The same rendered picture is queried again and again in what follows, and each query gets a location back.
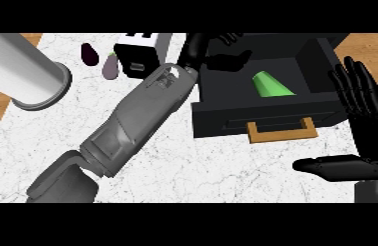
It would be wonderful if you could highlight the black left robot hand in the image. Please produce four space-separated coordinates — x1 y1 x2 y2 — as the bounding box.
177 32 254 73

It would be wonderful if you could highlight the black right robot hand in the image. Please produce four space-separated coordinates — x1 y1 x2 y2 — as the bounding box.
293 55 378 183

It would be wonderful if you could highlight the green cup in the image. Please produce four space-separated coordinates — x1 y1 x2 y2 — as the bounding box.
251 70 298 98

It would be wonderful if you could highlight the dark grey drawer front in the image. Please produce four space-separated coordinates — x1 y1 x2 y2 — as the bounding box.
191 91 349 139

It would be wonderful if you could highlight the dark grey open drawer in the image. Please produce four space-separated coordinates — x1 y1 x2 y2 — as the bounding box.
191 32 352 139

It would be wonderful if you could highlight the black and white appliance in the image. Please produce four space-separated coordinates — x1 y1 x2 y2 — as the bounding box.
112 32 174 80

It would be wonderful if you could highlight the pale purple eggplant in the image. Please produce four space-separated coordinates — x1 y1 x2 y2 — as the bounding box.
101 52 121 81

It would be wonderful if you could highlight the dark purple eggplant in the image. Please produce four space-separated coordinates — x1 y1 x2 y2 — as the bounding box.
80 42 101 67

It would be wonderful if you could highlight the large pale grey cylinder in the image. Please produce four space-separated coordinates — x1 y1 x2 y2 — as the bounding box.
0 33 74 112

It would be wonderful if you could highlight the wooden drawer handle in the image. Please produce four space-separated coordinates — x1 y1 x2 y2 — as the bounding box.
245 116 321 144

